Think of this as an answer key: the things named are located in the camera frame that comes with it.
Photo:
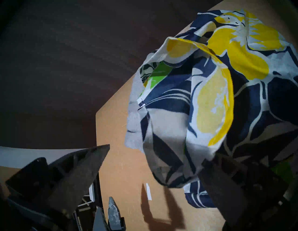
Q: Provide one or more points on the small white box device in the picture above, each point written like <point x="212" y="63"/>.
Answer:
<point x="91" y="193"/>

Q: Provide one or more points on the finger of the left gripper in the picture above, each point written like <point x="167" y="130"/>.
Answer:
<point x="99" y="221"/>
<point x="114" y="214"/>

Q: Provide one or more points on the floral print shorts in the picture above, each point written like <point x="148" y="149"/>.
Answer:
<point x="244" y="93"/>

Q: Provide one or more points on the white tape strip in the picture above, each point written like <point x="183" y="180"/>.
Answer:
<point x="149" y="192"/>

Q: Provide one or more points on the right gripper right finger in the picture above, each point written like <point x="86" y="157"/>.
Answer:
<point x="223" y="191"/>

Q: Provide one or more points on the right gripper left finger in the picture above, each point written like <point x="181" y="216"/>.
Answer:
<point x="72" y="181"/>

